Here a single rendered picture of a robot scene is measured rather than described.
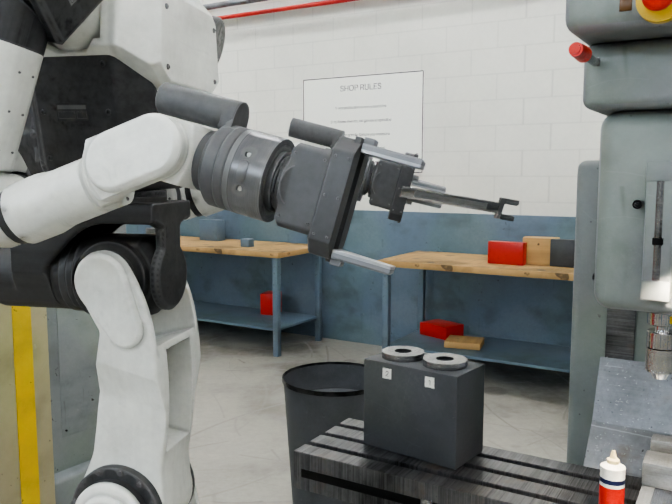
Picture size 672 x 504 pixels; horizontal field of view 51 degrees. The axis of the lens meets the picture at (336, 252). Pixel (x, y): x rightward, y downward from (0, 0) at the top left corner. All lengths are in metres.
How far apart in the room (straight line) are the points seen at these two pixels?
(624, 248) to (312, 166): 0.65
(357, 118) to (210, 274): 2.28
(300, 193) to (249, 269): 6.31
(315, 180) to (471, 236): 5.17
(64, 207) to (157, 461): 0.45
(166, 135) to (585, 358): 1.23
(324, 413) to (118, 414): 1.97
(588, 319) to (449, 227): 4.25
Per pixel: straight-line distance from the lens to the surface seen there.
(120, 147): 0.75
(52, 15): 0.89
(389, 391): 1.47
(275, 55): 6.83
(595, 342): 1.72
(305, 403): 3.03
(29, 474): 2.42
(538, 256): 5.18
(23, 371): 2.31
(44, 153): 1.05
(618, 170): 1.20
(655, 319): 1.28
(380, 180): 1.23
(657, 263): 1.16
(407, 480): 1.40
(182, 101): 0.77
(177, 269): 1.09
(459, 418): 1.42
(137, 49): 0.96
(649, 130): 1.20
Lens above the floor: 1.53
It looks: 6 degrees down
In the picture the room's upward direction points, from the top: straight up
